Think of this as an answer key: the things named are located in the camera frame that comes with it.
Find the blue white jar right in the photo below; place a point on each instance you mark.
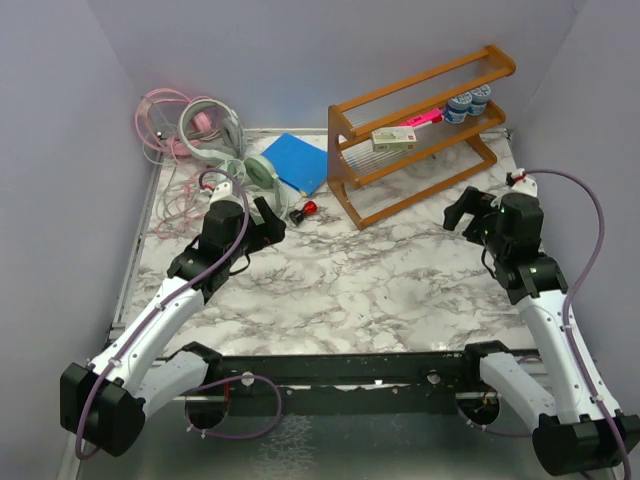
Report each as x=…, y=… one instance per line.
x=480, y=96

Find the mint green headphones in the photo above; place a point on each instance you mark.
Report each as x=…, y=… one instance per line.
x=258, y=177

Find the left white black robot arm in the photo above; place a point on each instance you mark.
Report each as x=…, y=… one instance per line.
x=106, y=402

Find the blue notebook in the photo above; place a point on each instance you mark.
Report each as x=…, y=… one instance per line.
x=299, y=164

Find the blue white jar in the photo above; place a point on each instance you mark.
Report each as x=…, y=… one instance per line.
x=480, y=96
x=456, y=108

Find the blue white jar left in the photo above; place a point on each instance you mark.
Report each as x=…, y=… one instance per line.
x=456, y=108

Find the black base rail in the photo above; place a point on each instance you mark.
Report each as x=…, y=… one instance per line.
x=338, y=384

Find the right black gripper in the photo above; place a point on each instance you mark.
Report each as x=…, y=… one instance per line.
x=486, y=204

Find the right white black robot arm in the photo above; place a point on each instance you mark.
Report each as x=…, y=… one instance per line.
x=576, y=425

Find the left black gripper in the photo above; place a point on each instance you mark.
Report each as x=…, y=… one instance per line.
x=271, y=231

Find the pink marker pen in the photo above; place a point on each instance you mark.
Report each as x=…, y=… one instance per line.
x=427, y=118

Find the white green red box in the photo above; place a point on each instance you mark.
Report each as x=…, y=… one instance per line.
x=398, y=138

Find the pink grey headphones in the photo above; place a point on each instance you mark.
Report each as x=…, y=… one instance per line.
x=209, y=132

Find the wooden three-tier rack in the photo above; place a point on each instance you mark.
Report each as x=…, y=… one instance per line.
x=372, y=186

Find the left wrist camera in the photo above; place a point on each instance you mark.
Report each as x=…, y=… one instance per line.
x=221, y=192

